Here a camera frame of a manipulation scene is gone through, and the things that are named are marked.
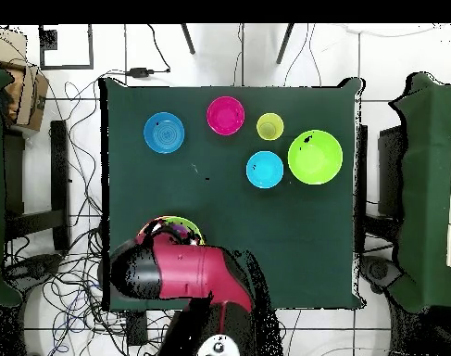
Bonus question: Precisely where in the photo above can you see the large green bowl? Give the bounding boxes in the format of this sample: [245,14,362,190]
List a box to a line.
[160,215,207,247]
[287,129,344,185]

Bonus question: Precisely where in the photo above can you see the large orange bowl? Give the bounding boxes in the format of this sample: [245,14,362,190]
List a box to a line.
[136,215,167,238]

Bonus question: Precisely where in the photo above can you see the dark green tablecloth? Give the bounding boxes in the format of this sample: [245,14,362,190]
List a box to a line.
[98,76,365,312]

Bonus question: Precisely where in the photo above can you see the black bench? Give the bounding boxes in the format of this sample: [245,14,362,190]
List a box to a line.
[4,120,71,253]

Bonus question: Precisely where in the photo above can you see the blue bowl with ribbed bottom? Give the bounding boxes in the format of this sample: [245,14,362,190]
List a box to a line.
[143,111,186,155]

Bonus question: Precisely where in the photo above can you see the black base with knob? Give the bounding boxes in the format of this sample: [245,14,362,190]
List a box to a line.
[4,253,65,294]

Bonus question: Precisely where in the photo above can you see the small light blue bowl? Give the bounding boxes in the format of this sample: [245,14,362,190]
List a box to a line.
[245,150,285,190]

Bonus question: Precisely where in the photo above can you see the red bowl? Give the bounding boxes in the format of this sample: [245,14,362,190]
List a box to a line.
[206,95,246,137]

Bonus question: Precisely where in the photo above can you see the black power adapter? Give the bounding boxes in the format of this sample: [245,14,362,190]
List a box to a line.
[128,67,155,79]

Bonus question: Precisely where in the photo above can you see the yellow ribbed cup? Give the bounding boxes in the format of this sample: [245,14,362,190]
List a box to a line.
[256,112,285,142]

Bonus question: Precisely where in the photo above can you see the cardboard box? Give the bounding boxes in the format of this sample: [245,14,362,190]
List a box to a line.
[0,29,50,131]

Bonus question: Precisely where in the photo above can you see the black stand leg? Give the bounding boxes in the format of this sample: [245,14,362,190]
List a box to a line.
[275,23,295,65]
[180,23,196,56]

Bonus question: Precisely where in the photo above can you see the grey chair base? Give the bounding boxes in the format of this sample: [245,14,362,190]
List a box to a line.
[358,255,403,294]

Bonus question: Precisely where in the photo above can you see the tangle of floor cables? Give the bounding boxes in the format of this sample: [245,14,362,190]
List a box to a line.
[2,79,174,356]

